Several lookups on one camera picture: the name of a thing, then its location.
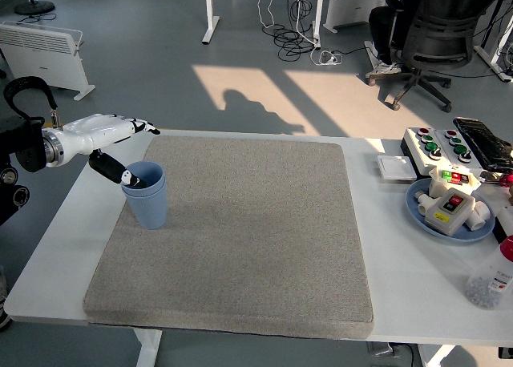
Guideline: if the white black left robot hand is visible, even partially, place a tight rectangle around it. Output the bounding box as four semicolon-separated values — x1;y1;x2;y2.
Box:
59;113;161;188

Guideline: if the blue ribbed plastic cup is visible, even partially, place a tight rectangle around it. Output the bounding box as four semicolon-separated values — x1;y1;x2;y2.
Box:
122;180;168;230
121;161;166;191

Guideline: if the white push-button control box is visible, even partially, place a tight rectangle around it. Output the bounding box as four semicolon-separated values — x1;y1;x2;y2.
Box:
400;126;454;179
434;128;488;171

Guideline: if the white panel heater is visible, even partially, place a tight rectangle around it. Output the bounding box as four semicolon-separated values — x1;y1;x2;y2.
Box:
0;21;96;102
322;0;392;34

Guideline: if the white desk leg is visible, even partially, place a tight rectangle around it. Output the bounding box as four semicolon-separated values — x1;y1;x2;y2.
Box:
474;0;513;83
310;0;325;50
201;0;220;45

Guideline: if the grey-brown foam mat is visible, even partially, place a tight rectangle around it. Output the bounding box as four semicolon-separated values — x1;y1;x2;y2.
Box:
83;135;376;341

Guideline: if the standing person's leg and shoe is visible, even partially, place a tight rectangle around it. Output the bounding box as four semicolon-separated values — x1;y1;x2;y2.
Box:
0;265;12;330

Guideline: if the white table leg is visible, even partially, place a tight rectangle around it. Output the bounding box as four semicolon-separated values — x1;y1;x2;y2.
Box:
418;345;458;367
131;329;164;367

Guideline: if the seated person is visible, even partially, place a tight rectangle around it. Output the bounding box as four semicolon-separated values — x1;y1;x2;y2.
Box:
364;0;422;79

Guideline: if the blue round plate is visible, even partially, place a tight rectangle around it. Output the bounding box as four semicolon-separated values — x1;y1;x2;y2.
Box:
405;177;497;246

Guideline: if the white pipe fitting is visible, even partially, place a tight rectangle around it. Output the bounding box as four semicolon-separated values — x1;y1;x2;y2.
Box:
464;200;493;230
414;190;438;218

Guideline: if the grey mesh office chair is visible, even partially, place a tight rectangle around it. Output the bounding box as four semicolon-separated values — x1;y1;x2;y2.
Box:
367;0;507;113

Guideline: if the grey under-table box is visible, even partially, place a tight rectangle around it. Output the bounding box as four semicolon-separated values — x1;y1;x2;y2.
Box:
366;341;414;360

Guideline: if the black wrapped keyboard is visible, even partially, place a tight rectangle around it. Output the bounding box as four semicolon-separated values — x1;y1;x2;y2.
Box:
452;117;513;171

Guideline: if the clear bottle with red cap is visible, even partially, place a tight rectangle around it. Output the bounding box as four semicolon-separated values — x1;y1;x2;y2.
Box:
464;236;513;310

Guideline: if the white cable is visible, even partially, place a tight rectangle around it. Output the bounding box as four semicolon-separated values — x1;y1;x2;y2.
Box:
256;0;289;30

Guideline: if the black cable bundle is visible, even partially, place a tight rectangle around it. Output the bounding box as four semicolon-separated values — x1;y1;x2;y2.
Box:
274;0;321;62

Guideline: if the white wall switch plate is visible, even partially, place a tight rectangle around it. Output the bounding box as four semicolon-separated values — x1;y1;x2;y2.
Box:
375;154;418;182

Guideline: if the white three-button switch box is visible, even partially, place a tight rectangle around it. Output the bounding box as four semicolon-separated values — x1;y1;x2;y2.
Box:
427;166;482;199

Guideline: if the grey red-black switch box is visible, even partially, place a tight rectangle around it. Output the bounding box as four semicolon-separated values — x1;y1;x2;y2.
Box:
423;188;476;238

